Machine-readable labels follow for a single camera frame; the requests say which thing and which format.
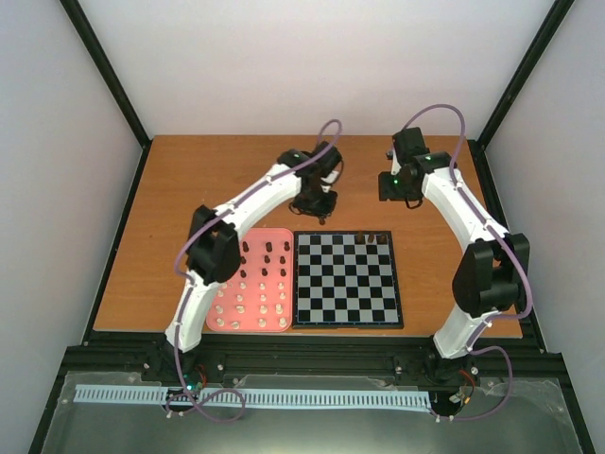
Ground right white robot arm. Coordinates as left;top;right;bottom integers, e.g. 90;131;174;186
378;128;530;384

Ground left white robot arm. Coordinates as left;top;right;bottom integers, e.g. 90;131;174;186
163;141;342;381

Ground black and white chessboard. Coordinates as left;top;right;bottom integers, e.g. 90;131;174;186
292;231;404;328

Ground pink plastic tray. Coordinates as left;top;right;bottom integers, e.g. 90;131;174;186
205;228;294;334

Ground right black frame post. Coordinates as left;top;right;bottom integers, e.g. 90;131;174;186
475;0;577;148

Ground black frame post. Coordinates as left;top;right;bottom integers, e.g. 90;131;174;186
60;0;152;151
475;0;577;148

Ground black aluminium base frame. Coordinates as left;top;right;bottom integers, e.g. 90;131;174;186
29;138;595;453

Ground left black frame post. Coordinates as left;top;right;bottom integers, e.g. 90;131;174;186
60;0;152;151

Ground light blue cable duct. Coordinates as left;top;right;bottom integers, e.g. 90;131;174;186
73;384;431;412

